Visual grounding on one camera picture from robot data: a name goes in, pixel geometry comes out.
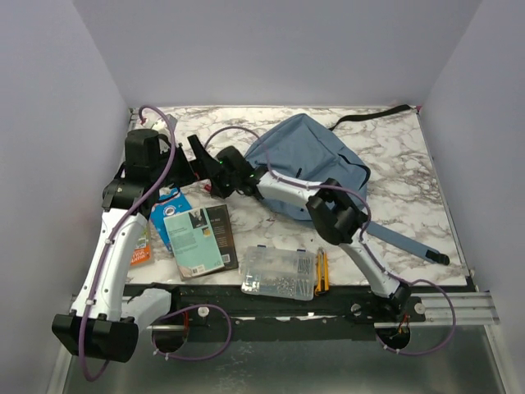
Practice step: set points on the blue blister pack card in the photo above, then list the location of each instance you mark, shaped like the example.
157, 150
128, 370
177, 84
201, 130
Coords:
169, 204

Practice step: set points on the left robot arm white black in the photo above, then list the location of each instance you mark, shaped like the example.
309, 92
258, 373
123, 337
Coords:
104, 322

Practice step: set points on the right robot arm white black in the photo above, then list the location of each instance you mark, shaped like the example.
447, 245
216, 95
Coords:
335, 216

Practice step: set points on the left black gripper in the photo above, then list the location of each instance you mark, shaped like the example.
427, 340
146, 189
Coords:
207, 163

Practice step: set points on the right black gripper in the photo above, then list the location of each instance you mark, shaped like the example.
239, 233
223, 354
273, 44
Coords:
221, 192

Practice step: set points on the teal paperback book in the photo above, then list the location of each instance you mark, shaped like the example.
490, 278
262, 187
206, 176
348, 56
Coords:
193, 244

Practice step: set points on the aluminium rail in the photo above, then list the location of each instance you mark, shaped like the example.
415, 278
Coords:
459, 308

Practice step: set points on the clear plastic screw box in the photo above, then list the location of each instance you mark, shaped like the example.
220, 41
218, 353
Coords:
288, 274

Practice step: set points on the blue student backpack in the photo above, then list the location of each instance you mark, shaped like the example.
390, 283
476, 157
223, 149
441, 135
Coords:
303, 148

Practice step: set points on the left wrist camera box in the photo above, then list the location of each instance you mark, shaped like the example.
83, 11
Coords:
160, 125

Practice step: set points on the black mounting base plate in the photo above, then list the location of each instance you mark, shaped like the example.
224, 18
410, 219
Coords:
220, 325

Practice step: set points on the orange treehouse book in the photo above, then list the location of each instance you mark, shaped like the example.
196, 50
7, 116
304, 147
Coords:
143, 251

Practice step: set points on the yellow utility knife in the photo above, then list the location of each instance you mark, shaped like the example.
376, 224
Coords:
323, 283

